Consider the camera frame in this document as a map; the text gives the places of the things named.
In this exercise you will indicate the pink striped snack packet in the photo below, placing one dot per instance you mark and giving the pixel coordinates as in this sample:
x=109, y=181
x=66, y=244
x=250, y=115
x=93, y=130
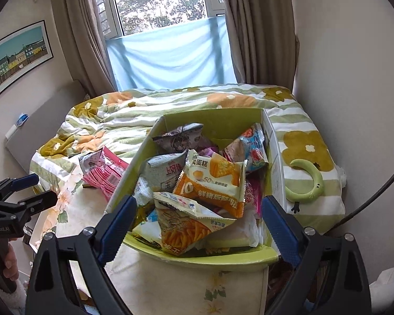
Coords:
x=105, y=174

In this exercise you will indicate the white wrapped pastry packet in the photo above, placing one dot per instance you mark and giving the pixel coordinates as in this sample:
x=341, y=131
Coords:
x=233, y=229

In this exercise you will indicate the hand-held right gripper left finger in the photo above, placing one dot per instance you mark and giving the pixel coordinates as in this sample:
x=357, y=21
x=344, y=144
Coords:
x=118, y=229

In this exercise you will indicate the striped fries snack bag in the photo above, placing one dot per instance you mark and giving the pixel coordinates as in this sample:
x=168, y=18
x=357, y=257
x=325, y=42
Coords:
x=187, y=226

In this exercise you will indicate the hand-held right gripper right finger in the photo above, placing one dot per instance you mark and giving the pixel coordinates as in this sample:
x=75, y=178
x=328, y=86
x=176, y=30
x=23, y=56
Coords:
x=279, y=229

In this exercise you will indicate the white cloth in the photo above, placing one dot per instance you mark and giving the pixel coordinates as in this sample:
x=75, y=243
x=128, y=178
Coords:
x=389, y=288

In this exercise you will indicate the white framed window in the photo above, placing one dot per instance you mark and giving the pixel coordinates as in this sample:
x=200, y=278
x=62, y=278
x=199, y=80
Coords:
x=157, y=3

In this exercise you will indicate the grey bed headboard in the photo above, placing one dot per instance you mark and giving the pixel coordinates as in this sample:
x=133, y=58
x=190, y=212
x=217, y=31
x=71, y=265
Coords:
x=46, y=118

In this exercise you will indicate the light blue window cloth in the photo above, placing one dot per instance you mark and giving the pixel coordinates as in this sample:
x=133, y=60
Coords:
x=167, y=55

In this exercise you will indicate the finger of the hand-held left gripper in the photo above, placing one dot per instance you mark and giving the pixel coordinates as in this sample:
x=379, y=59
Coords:
x=41, y=200
x=23, y=180

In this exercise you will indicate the white blue snack packet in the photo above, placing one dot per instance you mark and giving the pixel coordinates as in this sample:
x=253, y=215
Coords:
x=147, y=229

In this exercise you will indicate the grey green snack bag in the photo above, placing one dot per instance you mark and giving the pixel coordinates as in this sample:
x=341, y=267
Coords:
x=165, y=170

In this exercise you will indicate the person's left hand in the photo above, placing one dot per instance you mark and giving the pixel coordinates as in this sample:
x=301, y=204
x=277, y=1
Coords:
x=11, y=262

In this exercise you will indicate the floral green striped blanket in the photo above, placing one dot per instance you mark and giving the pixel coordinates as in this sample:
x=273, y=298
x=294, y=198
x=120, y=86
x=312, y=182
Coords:
x=118, y=118

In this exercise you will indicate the white wall socket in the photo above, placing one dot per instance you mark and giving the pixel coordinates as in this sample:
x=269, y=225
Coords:
x=11, y=132

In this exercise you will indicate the green crescent plush toy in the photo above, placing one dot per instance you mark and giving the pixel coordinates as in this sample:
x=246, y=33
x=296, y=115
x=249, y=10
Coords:
x=310, y=187

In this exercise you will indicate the framed wall picture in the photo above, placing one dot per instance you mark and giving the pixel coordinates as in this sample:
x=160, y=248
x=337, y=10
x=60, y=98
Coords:
x=19, y=55

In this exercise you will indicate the blue white small item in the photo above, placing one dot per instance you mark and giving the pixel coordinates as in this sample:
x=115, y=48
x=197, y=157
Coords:
x=22, y=119

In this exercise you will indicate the blue red snack packet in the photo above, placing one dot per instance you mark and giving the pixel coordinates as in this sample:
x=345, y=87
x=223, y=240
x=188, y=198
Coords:
x=249, y=147

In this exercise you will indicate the purple grey snack bag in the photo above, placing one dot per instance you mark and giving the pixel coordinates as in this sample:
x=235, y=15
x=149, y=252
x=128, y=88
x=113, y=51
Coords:
x=180, y=137

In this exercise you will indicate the green cardboard box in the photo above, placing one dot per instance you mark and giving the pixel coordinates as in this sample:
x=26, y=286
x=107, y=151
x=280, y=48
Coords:
x=131, y=170

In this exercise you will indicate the orange white snack bag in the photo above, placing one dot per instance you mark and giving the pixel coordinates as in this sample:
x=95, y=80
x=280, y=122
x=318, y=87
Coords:
x=210, y=183

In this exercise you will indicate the person's left forearm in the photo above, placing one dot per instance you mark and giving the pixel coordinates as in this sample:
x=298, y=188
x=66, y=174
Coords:
x=10, y=302

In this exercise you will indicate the beige curtain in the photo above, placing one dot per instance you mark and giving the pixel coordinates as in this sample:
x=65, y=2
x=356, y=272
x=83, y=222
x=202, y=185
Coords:
x=259, y=29
x=88, y=32

